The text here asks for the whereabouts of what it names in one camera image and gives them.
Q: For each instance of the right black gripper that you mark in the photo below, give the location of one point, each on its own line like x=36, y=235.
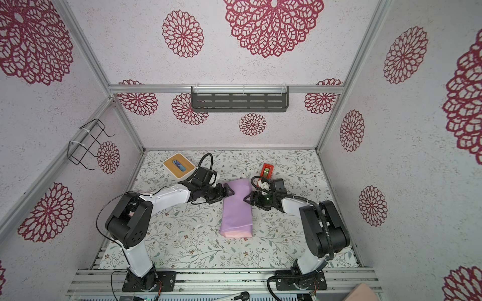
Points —
x=256, y=199

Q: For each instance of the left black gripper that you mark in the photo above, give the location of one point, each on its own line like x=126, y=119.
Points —
x=221, y=195

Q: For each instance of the pink wrapping paper sheet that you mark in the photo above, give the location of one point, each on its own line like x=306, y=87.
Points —
x=237, y=214

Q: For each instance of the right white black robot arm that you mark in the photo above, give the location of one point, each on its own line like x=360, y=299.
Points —
x=324, y=231

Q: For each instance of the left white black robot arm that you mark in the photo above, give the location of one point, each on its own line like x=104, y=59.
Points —
x=129, y=221

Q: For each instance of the white box with wooden lid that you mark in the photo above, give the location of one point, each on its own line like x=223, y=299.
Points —
x=175, y=171

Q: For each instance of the red tape dispenser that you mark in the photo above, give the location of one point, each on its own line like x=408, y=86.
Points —
x=267, y=171

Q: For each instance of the blue item on wooden lid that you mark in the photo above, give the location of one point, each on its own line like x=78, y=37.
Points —
x=179, y=166

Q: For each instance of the pink object bottom right corner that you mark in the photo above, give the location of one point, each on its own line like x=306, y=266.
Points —
x=362, y=292

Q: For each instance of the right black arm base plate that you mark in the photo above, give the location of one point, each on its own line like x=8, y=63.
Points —
x=287, y=281

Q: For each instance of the grey slotted wall shelf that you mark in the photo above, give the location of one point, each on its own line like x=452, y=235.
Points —
x=241, y=100

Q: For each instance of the black knob handle front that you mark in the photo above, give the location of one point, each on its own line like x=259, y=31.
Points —
x=242, y=296

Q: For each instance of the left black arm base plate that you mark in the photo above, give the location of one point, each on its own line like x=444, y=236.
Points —
x=152, y=282

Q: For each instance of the black wire wall rack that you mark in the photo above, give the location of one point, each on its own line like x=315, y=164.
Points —
x=79, y=148

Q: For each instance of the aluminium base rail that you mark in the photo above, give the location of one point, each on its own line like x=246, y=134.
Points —
x=114, y=284

